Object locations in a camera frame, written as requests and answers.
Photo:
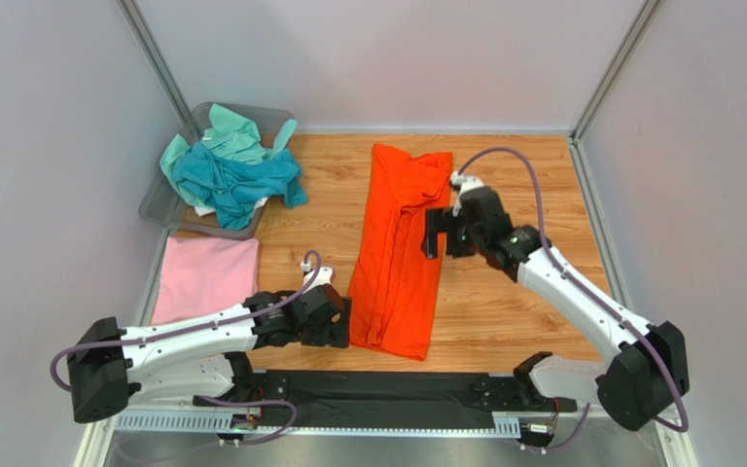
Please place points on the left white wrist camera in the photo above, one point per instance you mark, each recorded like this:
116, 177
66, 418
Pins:
314, 277

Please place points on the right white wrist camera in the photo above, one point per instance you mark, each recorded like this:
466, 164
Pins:
461, 184

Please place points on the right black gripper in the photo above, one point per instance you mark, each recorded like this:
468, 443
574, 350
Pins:
443, 232

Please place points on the white cloth in bin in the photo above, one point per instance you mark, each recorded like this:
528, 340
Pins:
205, 211

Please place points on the black base cloth strip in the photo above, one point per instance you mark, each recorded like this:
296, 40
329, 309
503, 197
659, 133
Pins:
402, 400

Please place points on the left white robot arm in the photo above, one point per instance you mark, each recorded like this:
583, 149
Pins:
114, 367

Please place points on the light mint t shirt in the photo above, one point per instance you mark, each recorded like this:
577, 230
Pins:
232, 137

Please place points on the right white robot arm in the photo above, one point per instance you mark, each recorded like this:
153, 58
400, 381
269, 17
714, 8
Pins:
643, 367

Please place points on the folded pink t shirt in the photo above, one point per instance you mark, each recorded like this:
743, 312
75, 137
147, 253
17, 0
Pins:
202, 275

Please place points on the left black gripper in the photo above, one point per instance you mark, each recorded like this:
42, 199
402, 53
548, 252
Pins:
335, 332

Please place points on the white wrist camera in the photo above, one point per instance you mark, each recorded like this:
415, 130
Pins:
461, 184
314, 277

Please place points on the orange t shirt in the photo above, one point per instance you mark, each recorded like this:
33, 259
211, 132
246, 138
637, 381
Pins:
394, 287

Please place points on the dark teal t shirt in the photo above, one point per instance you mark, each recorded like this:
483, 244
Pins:
233, 188

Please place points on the aluminium frame rail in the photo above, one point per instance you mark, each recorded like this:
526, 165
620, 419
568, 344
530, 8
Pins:
562, 433

